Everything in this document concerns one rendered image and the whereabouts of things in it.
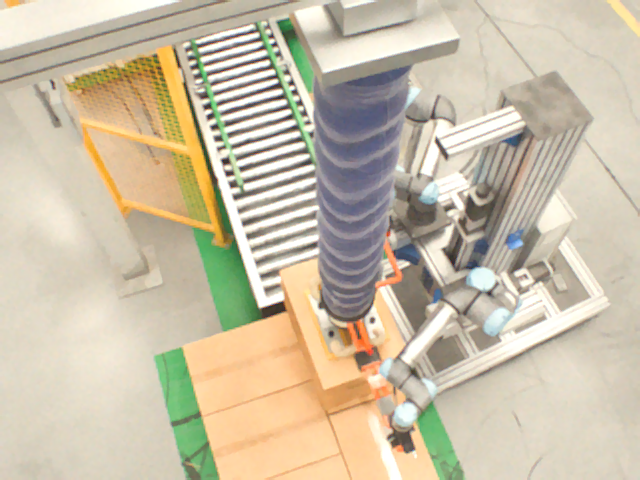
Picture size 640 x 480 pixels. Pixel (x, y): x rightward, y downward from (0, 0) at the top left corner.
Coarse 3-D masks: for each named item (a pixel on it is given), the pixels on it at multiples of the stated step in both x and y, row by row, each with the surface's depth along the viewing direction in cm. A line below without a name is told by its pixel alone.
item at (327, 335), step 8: (320, 288) 300; (312, 304) 296; (320, 304) 293; (312, 312) 295; (320, 328) 291; (328, 328) 291; (336, 328) 291; (320, 336) 290; (328, 336) 289; (336, 336) 289; (328, 344) 287; (344, 344) 288; (328, 352) 286
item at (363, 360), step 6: (360, 348) 273; (372, 348) 274; (354, 354) 272; (360, 354) 273; (366, 354) 273; (372, 354) 273; (378, 354) 272; (360, 360) 272; (366, 360) 272; (372, 360) 272; (378, 360) 272; (360, 366) 270; (366, 366) 269; (372, 366) 272
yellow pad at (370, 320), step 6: (378, 312) 295; (366, 318) 293; (372, 318) 290; (378, 318) 293; (366, 324) 292; (372, 324) 292; (378, 324) 292; (384, 324) 292; (366, 330) 291; (384, 330) 291; (372, 336) 289
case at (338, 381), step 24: (312, 264) 307; (288, 288) 302; (288, 312) 336; (384, 312) 297; (312, 336) 291; (312, 360) 288; (336, 360) 287; (384, 360) 287; (336, 384) 282; (360, 384) 295
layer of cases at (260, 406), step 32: (288, 320) 351; (192, 352) 343; (224, 352) 343; (256, 352) 343; (288, 352) 343; (224, 384) 335; (256, 384) 335; (288, 384) 335; (224, 416) 328; (256, 416) 328; (288, 416) 328; (320, 416) 328; (352, 416) 328; (224, 448) 320; (256, 448) 320; (288, 448) 320; (320, 448) 320; (352, 448) 320; (384, 448) 320; (416, 448) 320
